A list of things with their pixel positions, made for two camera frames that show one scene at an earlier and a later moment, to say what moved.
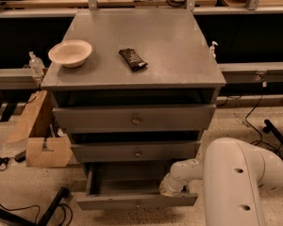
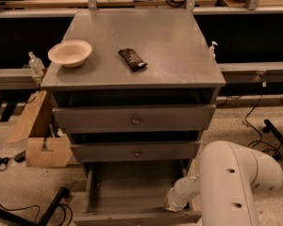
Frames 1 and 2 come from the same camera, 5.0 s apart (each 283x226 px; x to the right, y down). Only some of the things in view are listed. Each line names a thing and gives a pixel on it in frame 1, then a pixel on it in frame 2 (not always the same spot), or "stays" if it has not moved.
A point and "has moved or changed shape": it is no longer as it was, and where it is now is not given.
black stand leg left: x=43 y=220 stays
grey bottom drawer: x=117 y=185 has moved or changed shape
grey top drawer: x=138 y=118 stays
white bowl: x=72 y=54 stays
